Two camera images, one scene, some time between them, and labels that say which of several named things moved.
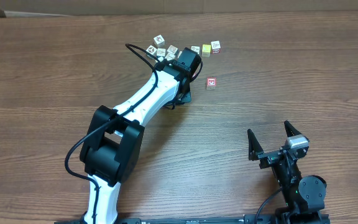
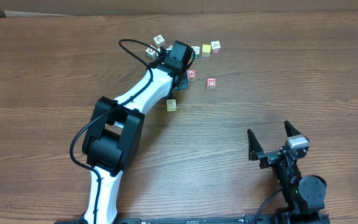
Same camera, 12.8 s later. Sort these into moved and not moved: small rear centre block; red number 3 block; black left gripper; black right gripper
Moved: black left gripper
Not moved: black right gripper; small rear centre block; red number 3 block
